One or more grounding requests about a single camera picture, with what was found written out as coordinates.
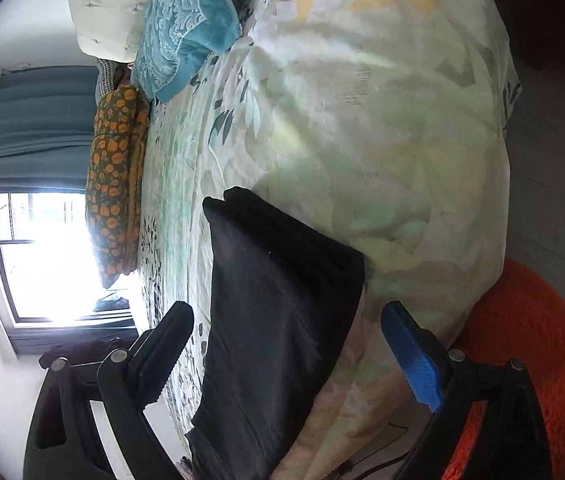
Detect black pants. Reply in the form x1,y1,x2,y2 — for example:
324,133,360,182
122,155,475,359
187,188,365,479

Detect dark clothes hanging by window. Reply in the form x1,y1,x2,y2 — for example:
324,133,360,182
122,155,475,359
38,337,135,370

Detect red fuzzy rug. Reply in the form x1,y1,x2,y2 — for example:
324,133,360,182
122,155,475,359
453,259,565,479

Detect orange flower patterned pillow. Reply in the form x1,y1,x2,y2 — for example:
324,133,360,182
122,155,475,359
85,84,150,289

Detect window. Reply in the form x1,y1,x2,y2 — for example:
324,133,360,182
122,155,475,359
0,192,130,326

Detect blue curtain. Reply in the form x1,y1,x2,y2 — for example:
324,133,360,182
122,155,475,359
0,66,98,193

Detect floral bed cover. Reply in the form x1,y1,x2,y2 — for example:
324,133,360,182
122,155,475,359
132,0,520,479

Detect checkered grey pillow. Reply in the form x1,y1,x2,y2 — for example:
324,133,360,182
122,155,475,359
95,58,127,104

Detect teal damask pillow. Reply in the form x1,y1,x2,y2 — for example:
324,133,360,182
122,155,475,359
132,0,242,103

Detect cream tufted headboard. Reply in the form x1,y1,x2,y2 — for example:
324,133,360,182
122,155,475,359
68,0,150,63

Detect black cable on floor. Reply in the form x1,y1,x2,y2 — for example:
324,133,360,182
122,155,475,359
331,421,411,476

